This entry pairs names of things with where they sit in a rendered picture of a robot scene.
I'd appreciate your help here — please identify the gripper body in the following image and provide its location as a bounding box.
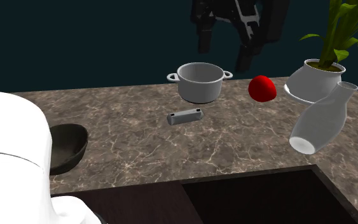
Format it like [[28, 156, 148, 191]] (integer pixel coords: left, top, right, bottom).
[[190, 0, 291, 43]]

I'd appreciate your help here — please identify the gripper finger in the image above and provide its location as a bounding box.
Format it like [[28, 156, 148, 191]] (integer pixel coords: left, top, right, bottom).
[[235, 31, 268, 73], [197, 22, 214, 54]]

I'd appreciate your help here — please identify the red round fruit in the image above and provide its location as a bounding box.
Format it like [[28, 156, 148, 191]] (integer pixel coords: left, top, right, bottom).
[[247, 74, 277, 103]]

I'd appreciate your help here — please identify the green plant in white pot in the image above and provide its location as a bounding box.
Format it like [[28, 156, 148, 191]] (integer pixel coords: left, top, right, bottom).
[[283, 0, 358, 105]]

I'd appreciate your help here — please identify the grey bar-shaped device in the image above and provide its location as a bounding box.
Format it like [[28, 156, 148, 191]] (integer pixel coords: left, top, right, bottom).
[[166, 108, 205, 126]]

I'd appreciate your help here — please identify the white vase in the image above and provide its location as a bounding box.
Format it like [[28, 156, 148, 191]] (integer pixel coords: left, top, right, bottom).
[[289, 81, 358, 155]]

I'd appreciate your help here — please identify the black bowl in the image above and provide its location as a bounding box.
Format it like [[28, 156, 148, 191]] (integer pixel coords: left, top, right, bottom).
[[49, 123, 89, 176]]

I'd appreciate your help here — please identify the grey two-handled pot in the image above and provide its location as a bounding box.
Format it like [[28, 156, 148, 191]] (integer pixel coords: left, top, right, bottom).
[[166, 62, 234, 104]]

